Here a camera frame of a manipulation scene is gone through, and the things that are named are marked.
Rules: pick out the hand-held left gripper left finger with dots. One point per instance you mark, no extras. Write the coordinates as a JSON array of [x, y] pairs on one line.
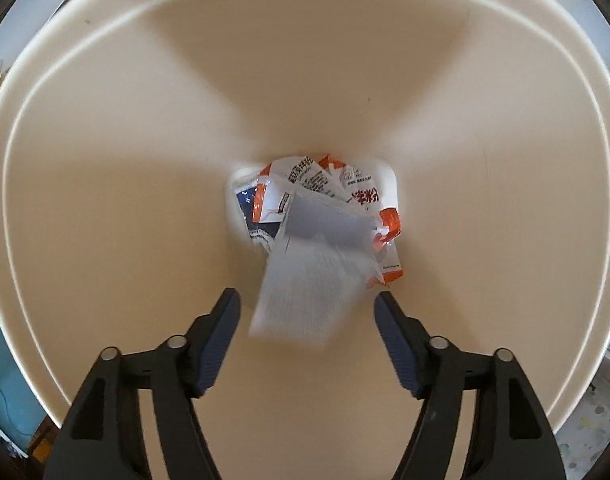
[[212, 355]]

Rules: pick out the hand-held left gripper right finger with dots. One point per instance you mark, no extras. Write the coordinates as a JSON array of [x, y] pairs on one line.
[[397, 345]]

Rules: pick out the silver foil packet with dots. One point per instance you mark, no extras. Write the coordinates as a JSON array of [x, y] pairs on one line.
[[305, 285]]

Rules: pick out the cream plastic trash bin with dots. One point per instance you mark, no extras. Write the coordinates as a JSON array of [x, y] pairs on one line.
[[135, 185]]

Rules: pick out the blue white packet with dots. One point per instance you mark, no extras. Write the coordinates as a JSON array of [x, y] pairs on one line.
[[246, 205]]

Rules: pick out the orange white noodle packet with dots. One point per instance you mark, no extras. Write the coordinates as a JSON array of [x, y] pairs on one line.
[[365, 190]]

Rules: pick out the orange edged white packet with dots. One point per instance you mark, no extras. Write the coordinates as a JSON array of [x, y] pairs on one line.
[[277, 192]]

